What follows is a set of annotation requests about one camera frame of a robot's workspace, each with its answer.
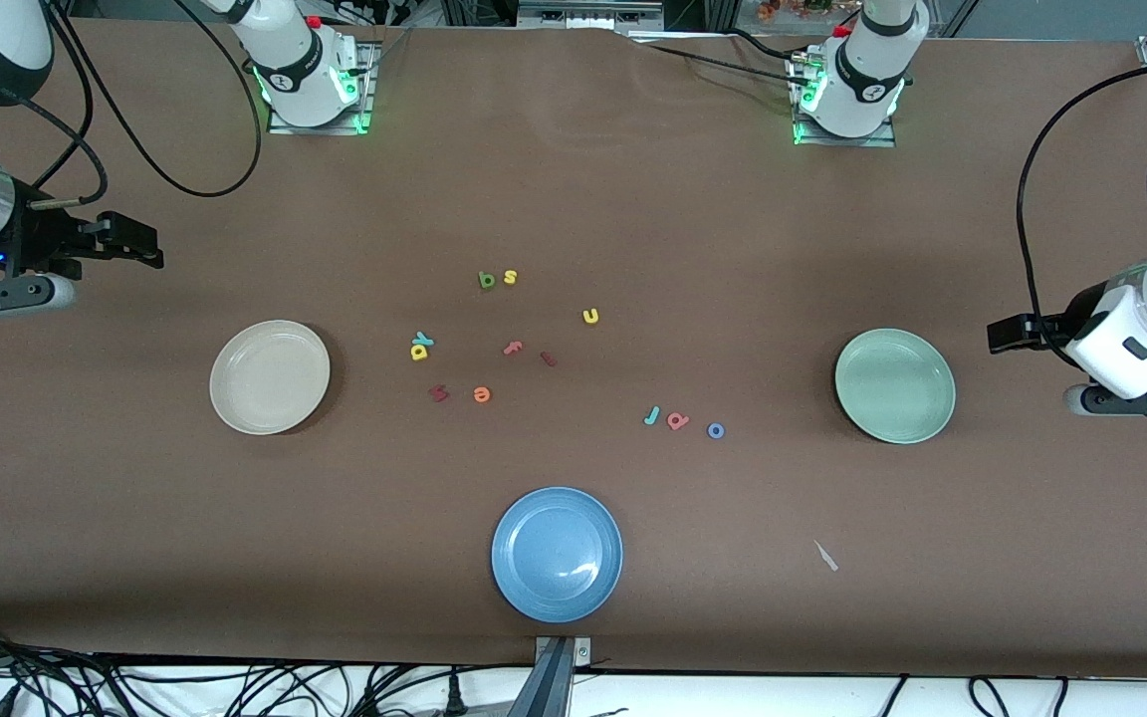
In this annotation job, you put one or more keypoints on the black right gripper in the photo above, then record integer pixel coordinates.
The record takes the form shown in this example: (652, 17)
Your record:
(39, 242)

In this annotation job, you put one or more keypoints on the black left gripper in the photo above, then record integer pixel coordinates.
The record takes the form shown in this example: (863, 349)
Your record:
(1050, 328)

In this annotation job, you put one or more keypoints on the pink letter a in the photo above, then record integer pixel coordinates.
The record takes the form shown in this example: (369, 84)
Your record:
(677, 426)

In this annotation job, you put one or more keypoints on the green letter b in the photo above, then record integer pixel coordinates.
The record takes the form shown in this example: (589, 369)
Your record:
(486, 282)

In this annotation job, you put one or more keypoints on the teal letter j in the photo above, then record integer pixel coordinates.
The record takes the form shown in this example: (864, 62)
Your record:
(654, 412)

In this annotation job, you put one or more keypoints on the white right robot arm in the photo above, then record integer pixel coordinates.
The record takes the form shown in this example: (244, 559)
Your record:
(300, 70)

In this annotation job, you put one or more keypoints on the green plate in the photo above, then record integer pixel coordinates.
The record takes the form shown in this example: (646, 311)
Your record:
(894, 388)

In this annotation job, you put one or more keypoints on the beige brown plate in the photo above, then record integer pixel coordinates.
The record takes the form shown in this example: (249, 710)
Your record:
(270, 398)

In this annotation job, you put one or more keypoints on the white paper scrap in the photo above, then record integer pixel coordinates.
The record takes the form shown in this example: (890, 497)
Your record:
(825, 556)

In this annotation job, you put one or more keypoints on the dark red letter s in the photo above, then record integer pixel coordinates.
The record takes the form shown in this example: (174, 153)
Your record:
(439, 393)

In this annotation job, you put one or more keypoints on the brown table cover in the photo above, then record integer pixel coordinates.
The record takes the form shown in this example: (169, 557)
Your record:
(633, 199)

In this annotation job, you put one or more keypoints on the blue plate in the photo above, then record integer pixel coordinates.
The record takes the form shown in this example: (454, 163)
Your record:
(557, 554)

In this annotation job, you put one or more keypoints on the black power plug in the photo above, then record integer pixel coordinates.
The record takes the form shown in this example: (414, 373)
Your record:
(454, 697)

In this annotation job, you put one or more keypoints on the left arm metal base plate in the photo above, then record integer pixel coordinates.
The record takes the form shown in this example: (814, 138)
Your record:
(847, 141)

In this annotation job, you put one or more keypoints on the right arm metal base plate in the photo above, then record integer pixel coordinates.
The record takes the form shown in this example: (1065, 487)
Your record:
(366, 90)

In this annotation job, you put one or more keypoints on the grey metal frame box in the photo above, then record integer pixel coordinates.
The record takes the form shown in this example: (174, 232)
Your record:
(583, 15)

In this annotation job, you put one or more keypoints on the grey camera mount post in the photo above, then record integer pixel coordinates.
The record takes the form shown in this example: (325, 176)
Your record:
(554, 687)

